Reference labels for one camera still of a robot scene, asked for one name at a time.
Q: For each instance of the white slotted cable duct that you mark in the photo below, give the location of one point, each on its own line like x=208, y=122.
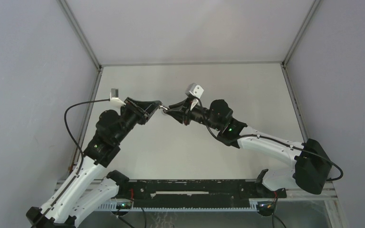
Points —
x=250, y=207

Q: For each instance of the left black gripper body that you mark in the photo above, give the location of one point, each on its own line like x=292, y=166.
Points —
x=130, y=117

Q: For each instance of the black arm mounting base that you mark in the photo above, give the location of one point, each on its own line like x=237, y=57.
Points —
x=196, y=193

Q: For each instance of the green circuit board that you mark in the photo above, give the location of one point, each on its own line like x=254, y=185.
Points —
x=265, y=206
x=124, y=205

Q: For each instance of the aluminium enclosure frame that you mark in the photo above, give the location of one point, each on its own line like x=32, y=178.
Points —
x=157, y=47

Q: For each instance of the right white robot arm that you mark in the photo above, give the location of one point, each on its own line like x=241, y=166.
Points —
x=307, y=164

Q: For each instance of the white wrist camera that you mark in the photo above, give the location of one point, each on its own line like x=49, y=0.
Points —
x=194, y=91
x=116, y=96

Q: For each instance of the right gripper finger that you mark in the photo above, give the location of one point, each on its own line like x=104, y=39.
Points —
x=183, y=105
x=178, y=115

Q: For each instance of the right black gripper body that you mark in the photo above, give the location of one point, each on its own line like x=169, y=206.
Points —
x=196, y=114

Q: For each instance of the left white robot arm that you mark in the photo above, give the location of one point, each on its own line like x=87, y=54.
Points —
x=68, y=207

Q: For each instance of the left green circuit board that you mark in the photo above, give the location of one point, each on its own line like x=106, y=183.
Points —
x=124, y=205

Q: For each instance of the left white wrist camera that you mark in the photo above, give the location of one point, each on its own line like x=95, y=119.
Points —
x=116, y=96

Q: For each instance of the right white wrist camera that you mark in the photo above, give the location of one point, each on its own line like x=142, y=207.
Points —
x=194, y=91

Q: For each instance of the right green circuit board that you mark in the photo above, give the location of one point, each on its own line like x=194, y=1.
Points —
x=265, y=206

